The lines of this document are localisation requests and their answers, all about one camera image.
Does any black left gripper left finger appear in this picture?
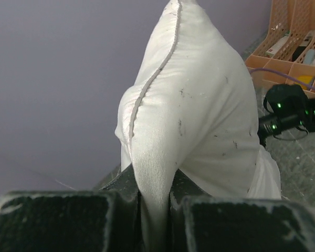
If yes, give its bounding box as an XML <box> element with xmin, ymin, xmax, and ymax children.
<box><xmin>0</xmin><ymin>167</ymin><xmax>142</xmax><ymax>252</ymax></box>

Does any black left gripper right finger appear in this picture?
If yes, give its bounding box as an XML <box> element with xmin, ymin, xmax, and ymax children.
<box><xmin>169</xmin><ymin>171</ymin><xmax>315</xmax><ymax>251</ymax></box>

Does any white pillow insert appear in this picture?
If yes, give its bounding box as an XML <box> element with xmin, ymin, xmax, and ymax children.
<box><xmin>115</xmin><ymin>1</ymin><xmax>281</xmax><ymax>251</ymax></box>

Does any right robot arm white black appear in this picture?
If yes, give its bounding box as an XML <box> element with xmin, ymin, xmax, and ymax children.
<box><xmin>258</xmin><ymin>84</ymin><xmax>315</xmax><ymax>146</ymax></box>

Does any yellow object in organizer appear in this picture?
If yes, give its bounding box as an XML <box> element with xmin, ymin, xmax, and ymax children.
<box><xmin>297</xmin><ymin>75</ymin><xmax>314</xmax><ymax>86</ymax></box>

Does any white box in back slot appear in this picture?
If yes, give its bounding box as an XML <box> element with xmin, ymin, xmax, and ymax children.
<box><xmin>265</xmin><ymin>35</ymin><xmax>289</xmax><ymax>58</ymax></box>

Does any orange plastic file organizer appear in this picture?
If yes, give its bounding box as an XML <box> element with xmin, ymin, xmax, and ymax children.
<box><xmin>245</xmin><ymin>1</ymin><xmax>315</xmax><ymax>98</ymax></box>

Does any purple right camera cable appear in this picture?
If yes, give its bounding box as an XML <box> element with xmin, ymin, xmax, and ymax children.
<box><xmin>248</xmin><ymin>67</ymin><xmax>315</xmax><ymax>92</ymax></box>

